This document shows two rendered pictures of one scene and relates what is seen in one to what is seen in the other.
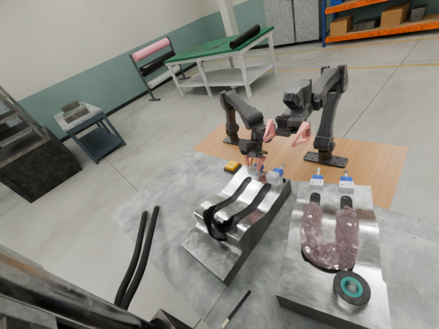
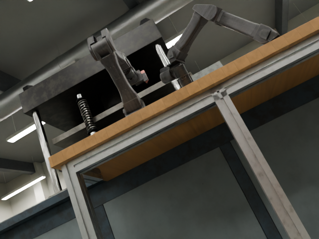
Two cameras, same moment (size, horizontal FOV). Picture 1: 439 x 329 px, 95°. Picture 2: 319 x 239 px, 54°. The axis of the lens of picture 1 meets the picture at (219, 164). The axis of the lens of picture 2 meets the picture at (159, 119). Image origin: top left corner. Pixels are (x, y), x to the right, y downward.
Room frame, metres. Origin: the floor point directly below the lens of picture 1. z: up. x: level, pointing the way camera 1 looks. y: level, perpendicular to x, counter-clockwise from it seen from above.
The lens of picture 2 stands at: (1.53, -1.31, 0.37)
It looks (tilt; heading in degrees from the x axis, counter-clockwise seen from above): 22 degrees up; 132
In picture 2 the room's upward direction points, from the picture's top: 25 degrees counter-clockwise
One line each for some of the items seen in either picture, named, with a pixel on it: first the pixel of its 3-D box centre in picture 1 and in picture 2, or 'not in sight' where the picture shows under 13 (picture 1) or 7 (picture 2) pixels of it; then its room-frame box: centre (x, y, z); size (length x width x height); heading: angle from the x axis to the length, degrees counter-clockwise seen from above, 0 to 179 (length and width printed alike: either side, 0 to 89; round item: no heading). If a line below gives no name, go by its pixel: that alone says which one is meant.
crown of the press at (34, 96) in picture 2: not in sight; (114, 99); (-0.41, 0.41, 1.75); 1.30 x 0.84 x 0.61; 34
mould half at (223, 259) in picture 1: (236, 211); not in sight; (0.58, 0.01, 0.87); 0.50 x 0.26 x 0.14; 124
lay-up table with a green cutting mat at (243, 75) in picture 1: (216, 64); not in sight; (4.89, -0.82, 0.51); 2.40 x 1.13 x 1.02; 34
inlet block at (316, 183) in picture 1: (317, 178); not in sight; (0.58, -0.38, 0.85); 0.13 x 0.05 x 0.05; 141
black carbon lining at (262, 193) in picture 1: (237, 203); not in sight; (0.58, 0.00, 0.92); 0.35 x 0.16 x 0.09; 124
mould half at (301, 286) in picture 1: (330, 235); not in sight; (0.33, -0.26, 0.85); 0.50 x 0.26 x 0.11; 141
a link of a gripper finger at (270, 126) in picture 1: (274, 132); (141, 79); (0.55, -0.21, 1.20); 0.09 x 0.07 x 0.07; 125
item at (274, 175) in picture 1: (278, 172); not in sight; (0.68, -0.24, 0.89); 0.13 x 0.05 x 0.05; 124
